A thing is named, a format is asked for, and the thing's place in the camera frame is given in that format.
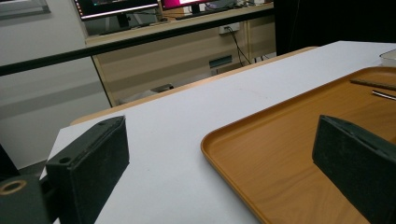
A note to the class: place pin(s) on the white table board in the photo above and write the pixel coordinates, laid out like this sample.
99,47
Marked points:
186,124

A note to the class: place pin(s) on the brown wooden tray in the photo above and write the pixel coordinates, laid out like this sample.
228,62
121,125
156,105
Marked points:
280,161

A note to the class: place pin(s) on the black horizontal bar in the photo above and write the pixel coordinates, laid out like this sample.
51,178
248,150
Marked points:
124,44

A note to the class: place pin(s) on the light wooden desk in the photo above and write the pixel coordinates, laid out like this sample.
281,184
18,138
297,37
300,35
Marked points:
162,62

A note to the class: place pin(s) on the white power outlet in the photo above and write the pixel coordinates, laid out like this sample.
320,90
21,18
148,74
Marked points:
229,28

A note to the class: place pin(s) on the pink screen monitor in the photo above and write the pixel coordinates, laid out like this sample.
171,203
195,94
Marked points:
186,3

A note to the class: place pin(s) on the metal spoon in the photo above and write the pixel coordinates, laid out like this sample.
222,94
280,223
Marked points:
384,95

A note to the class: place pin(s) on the dark brown chopstick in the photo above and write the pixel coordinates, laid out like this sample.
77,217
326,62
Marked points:
386,87
373,82

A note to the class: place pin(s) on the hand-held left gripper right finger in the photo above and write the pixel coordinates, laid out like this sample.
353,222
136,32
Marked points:
358,165

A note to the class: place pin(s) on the dark chair base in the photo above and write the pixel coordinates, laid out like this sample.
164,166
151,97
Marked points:
162,88

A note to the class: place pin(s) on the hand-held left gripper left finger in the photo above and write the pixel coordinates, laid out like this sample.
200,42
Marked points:
90,168

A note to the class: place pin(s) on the dark screen monitor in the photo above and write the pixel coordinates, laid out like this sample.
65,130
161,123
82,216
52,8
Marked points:
115,6

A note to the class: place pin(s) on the light wooden table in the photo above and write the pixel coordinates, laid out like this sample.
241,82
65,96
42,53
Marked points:
186,87

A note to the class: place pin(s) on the white cabinet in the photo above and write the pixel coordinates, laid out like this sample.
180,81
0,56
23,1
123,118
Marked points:
46,102

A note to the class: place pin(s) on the black curtain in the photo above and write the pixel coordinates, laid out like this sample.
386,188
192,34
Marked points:
330,21

